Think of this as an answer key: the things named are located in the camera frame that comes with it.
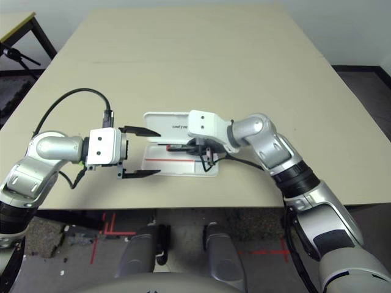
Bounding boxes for dark textured floor mat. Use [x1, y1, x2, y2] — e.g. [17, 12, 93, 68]
[0, 71, 37, 117]

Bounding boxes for black left wrist camera cable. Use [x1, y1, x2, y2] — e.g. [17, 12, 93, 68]
[31, 87, 115, 190]

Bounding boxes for white plastic pencil case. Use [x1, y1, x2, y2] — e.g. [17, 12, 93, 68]
[142, 111, 220, 178]

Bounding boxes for black tripod stand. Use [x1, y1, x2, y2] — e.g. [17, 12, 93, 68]
[0, 42, 42, 80]

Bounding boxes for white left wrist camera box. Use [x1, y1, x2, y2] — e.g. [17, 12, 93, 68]
[85, 127, 128, 167]

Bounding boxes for grey robot leg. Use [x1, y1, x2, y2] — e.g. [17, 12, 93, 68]
[117, 233, 170, 278]
[203, 222, 245, 284]

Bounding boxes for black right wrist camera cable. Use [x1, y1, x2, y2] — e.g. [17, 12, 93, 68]
[200, 152, 320, 293]

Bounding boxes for grey robot torso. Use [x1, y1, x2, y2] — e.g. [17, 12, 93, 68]
[76, 270, 245, 293]

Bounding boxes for beige side table black legs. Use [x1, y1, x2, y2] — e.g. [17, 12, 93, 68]
[0, 12, 57, 62]

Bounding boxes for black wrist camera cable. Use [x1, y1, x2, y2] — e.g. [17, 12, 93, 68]
[200, 152, 320, 293]
[31, 87, 115, 190]

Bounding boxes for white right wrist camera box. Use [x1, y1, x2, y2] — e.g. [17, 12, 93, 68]
[186, 109, 242, 153]

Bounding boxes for grey left robot leg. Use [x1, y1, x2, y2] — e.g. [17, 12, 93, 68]
[117, 233, 170, 278]

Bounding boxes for grey right robot leg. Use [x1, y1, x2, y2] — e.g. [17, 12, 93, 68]
[203, 222, 245, 284]

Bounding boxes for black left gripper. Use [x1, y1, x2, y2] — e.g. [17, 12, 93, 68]
[116, 125, 162, 180]

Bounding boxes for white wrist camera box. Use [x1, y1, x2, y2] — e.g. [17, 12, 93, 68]
[186, 109, 242, 153]
[85, 127, 128, 167]

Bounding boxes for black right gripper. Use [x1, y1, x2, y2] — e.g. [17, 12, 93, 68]
[170, 137, 221, 166]

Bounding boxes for black wall baseboard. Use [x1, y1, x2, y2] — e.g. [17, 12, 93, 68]
[331, 65, 391, 89]

